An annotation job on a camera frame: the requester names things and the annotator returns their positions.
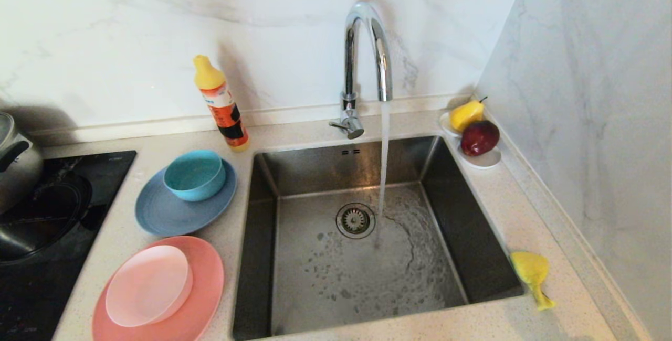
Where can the orange dish soap bottle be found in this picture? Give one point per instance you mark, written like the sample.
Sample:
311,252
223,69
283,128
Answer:
227,116

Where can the metal sink drain strainer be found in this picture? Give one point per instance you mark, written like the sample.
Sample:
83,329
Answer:
356,221

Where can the stainless steel sink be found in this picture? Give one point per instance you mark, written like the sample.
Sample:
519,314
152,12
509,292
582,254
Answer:
325,288

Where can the yellow sponge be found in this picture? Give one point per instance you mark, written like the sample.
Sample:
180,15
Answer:
530,267

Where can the chrome gooseneck faucet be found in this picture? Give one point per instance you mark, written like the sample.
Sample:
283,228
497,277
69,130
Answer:
350,113

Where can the yellow pear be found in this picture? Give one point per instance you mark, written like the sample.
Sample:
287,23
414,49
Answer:
464,115

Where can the dark red apple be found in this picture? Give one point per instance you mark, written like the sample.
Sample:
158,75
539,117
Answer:
479,139

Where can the teal bowl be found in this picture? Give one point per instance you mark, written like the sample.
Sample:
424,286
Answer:
195,186

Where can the white fruit dish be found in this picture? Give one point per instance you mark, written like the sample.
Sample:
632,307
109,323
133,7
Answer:
485,161

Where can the large salmon pink plate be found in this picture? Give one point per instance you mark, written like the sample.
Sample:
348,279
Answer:
208,278

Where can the blue plate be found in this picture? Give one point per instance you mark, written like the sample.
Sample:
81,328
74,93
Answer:
164,220

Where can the small light pink plate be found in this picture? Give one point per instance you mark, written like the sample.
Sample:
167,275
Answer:
149,286

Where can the stainless steel pot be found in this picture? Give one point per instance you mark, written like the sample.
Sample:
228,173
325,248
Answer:
22,173

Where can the black induction cooktop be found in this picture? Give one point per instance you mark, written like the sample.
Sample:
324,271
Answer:
31,299

